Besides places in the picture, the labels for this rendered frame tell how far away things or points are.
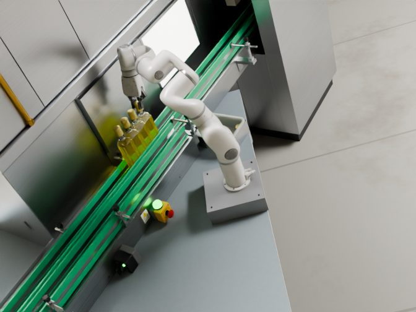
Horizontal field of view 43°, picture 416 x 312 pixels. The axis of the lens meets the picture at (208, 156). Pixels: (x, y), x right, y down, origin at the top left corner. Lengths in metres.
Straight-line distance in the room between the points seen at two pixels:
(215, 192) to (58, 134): 0.74
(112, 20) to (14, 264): 1.25
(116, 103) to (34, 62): 0.50
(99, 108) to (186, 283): 0.90
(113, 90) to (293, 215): 1.39
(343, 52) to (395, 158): 1.25
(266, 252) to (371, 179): 1.35
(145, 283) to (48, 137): 0.75
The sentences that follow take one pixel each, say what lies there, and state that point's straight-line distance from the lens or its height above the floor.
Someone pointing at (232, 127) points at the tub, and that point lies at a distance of 2.79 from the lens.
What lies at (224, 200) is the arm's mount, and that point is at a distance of 2.35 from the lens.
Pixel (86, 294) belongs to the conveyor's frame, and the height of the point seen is 0.83.
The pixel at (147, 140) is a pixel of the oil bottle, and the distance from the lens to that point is 2.57.
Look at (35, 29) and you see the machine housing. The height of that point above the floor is 1.68.
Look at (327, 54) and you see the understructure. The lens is 3.91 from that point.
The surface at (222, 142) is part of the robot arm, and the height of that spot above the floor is 1.18.
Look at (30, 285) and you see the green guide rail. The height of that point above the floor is 0.93.
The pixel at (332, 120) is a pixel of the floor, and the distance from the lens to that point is 3.85.
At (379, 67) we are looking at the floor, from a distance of 4.25.
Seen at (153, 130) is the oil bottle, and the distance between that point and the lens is 2.61.
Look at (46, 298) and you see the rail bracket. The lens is 2.17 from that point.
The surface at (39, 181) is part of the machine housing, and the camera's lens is 2.39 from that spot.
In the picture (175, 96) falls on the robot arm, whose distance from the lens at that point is 2.06.
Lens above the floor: 2.55
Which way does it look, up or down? 41 degrees down
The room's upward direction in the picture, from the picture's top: 22 degrees counter-clockwise
